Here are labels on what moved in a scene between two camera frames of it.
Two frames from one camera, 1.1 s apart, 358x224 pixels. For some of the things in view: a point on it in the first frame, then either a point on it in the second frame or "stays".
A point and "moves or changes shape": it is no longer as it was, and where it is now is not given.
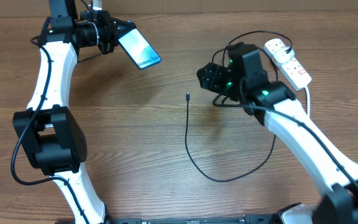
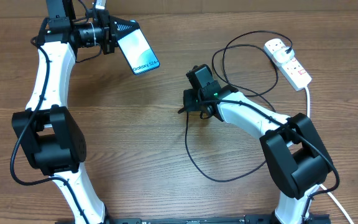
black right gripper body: x=222 y=83 to x=193 y=103
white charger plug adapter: x=281 y=55 stays
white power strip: x=290 y=69 stays
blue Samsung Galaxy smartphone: x=138 y=50 moves or changes shape
